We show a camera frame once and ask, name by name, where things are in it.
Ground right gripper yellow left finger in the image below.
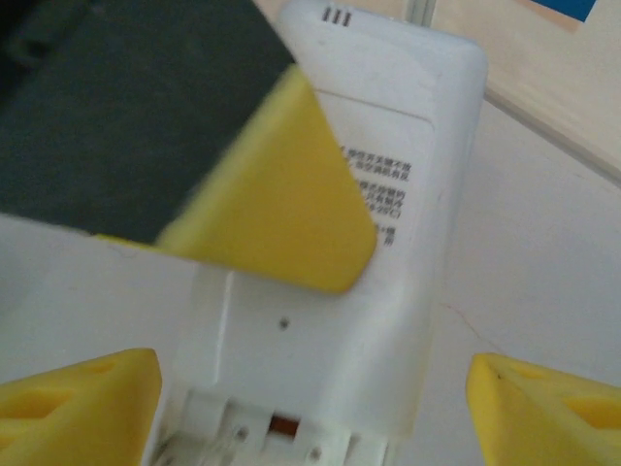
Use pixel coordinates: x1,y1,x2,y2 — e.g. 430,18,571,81
0,347,163,466

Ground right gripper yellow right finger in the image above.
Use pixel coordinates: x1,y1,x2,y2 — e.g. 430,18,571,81
465,351,621,466

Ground white air conditioner remote control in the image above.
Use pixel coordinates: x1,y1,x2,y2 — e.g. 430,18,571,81
145,0,489,466

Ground aluminium frame post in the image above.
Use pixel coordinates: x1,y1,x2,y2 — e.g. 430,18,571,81
407,0,439,24

